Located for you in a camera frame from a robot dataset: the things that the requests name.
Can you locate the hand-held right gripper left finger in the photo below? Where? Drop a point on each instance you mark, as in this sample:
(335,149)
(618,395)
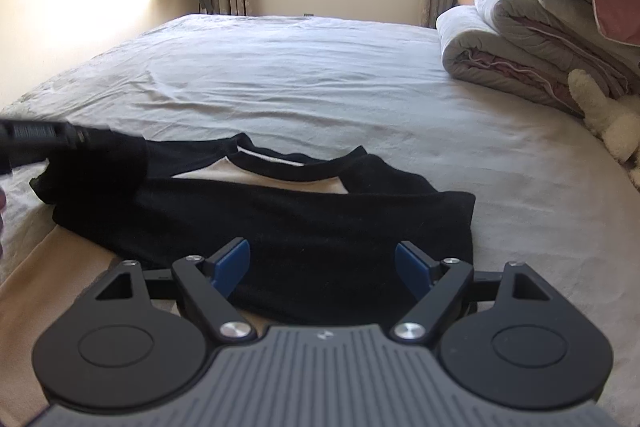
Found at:
(232,262)

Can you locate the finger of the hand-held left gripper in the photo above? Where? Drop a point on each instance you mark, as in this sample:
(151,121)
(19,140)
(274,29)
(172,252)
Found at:
(40,137)

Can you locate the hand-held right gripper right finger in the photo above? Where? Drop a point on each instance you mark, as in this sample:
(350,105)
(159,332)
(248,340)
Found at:
(412,264)

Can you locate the cream shirt with black sleeves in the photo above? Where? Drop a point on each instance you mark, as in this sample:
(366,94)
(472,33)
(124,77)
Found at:
(300,232)

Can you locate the bed with grey sheet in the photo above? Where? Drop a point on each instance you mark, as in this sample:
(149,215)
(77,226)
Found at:
(325,82)

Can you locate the folded grey pink quilt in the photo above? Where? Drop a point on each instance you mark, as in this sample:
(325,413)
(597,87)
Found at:
(510,42)

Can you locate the white plush dog toy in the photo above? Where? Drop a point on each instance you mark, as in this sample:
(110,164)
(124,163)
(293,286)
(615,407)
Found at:
(612,122)

